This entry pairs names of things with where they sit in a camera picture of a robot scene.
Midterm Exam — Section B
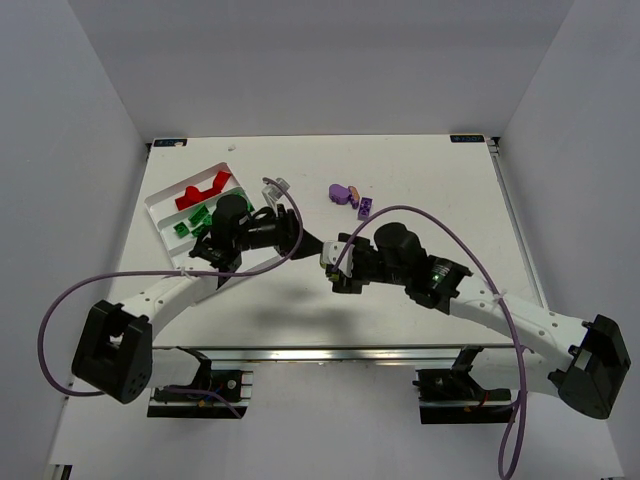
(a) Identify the blue label sticker left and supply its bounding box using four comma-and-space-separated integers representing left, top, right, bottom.
152, 138, 188, 148

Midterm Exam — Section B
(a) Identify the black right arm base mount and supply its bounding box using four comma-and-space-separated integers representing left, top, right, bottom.
413, 346, 515, 425

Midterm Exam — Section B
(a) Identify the green square brick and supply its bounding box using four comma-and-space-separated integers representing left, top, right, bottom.
191, 225, 206, 237

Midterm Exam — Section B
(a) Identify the red rounded lego brick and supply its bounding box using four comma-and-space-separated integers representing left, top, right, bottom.
175, 186, 216, 211

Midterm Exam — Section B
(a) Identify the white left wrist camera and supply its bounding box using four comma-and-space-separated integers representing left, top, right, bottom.
261, 177, 290, 212

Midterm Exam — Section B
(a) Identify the red sloped lego brick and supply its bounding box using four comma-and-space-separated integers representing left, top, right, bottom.
212, 171, 232, 195

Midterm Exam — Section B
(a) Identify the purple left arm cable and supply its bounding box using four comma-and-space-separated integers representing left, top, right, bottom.
38, 176, 304, 397

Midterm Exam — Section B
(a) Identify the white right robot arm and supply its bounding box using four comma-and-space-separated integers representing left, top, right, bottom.
321, 222, 631, 420

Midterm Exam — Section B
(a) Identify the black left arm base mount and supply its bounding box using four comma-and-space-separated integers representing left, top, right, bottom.
147, 348, 254, 420

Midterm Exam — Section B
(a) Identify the purple lego brick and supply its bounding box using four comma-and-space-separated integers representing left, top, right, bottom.
357, 197, 373, 221

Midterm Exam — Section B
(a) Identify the green long brick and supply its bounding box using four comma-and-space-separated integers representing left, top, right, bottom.
188, 205, 209, 226

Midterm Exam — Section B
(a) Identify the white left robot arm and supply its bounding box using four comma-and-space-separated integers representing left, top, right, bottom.
71, 195, 323, 404

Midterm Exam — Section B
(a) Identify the white divided sorting tray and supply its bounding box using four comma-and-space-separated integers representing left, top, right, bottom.
144, 162, 255, 267

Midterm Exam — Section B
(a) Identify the green small lego brick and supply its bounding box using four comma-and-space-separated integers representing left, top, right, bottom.
173, 222, 190, 238

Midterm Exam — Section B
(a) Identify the blue label sticker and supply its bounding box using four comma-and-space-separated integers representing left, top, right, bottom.
449, 134, 486, 144
152, 138, 188, 148

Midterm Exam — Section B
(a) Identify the blue label sticker right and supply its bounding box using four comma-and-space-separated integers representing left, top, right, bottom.
449, 134, 486, 144

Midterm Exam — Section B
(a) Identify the purple rounded lego stack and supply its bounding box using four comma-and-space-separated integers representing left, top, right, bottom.
328, 183, 351, 205

